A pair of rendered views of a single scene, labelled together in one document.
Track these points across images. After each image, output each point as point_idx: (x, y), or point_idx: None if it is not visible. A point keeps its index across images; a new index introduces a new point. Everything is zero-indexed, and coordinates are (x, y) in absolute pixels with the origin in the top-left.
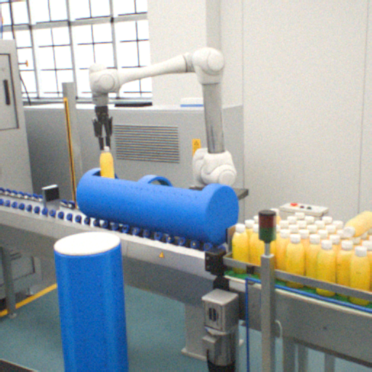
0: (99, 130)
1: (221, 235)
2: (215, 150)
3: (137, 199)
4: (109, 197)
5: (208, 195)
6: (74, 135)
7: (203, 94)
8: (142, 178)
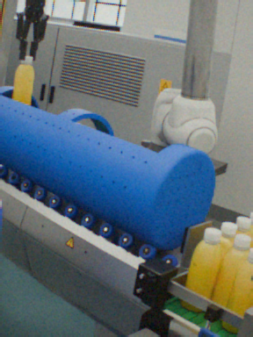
0: (24, 30)
1: (174, 235)
2: (193, 93)
3: (50, 144)
4: (11, 131)
5: (169, 164)
6: (3, 42)
7: (190, 7)
8: (67, 111)
